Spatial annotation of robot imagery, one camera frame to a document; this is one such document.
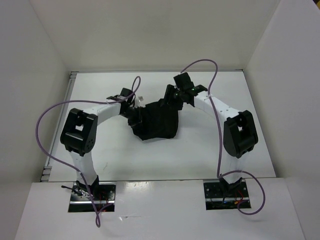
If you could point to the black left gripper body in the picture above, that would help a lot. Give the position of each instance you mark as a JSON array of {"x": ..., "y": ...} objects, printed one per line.
[{"x": 126, "y": 114}]

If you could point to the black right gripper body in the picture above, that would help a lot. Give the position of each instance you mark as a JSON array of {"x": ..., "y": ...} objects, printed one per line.
[{"x": 180, "y": 92}]

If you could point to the black pleated skirt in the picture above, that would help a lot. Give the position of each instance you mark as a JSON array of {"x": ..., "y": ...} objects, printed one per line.
[{"x": 157, "y": 122}]

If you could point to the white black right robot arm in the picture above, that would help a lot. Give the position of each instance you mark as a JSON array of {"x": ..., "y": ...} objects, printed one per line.
[{"x": 237, "y": 134}]

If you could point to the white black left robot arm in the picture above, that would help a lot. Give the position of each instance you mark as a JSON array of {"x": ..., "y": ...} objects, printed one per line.
[{"x": 79, "y": 135}]

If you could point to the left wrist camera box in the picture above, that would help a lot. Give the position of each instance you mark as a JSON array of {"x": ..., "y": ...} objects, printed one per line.
[{"x": 139, "y": 102}]

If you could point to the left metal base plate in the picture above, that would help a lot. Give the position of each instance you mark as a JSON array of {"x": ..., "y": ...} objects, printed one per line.
[{"x": 104, "y": 200}]

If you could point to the metal base plate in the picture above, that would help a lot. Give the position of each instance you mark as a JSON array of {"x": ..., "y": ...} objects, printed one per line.
[
  {"x": 217, "y": 198},
  {"x": 104, "y": 200}
]

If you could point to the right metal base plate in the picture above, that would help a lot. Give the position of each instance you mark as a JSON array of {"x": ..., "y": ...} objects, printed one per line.
[{"x": 217, "y": 198}]

